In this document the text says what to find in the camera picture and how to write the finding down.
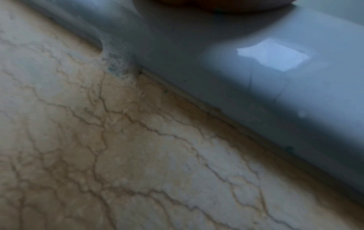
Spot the person's left hand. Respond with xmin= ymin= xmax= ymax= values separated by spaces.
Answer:
xmin=152 ymin=0 xmax=298 ymax=12

